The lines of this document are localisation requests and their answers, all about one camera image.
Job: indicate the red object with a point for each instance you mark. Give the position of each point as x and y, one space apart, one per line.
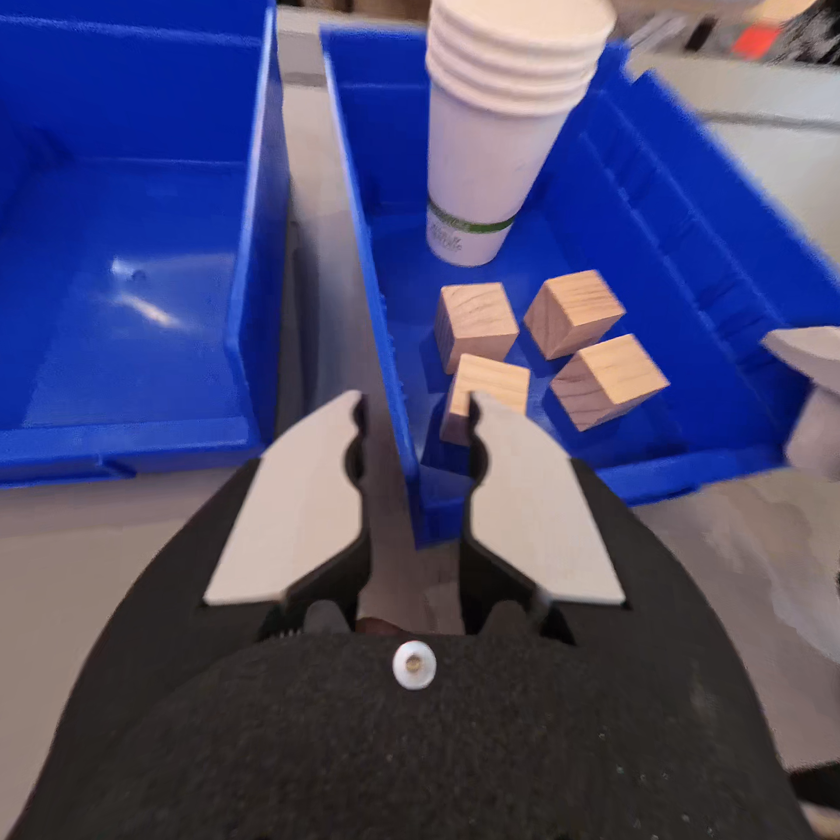
758 38

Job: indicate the blue plastic bin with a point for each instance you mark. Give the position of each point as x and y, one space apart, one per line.
656 229
131 262

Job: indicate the light wooden cube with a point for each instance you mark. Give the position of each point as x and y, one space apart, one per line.
492 380
607 380
571 312
476 325

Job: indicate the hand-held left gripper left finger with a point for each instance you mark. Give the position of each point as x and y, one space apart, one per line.
289 512

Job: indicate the stack of white paper cups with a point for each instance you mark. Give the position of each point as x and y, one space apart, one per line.
485 164

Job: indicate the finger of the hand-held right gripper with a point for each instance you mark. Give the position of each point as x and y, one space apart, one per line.
817 348

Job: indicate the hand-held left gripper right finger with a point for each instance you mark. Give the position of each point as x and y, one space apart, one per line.
544 512

